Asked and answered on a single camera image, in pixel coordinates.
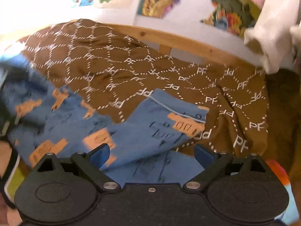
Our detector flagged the floral wall poster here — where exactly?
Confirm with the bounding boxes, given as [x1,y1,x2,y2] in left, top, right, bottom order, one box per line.
[200,0,262,38]

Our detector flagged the white cloth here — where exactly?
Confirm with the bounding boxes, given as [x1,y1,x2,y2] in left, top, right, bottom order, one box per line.
[244,0,301,74]

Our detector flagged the yellow wall poster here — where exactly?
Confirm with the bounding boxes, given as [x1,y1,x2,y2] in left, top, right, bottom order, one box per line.
[136,0,189,19]

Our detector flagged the blue pants with orange print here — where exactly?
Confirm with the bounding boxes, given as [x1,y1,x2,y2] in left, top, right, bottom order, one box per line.
[0,56,210,186]

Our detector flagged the colourful striped sheet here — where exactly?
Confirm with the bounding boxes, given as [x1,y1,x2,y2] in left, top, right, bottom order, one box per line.
[5,159,299,226]

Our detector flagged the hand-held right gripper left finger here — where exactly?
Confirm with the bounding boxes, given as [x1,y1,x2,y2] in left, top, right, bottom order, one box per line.
[32,144,121,192]

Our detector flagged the brown patterned blanket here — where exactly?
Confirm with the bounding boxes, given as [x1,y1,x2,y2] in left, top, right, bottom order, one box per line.
[21,19,271,157]

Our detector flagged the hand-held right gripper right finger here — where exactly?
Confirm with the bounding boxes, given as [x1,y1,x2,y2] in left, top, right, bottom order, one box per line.
[183,144,268,192]

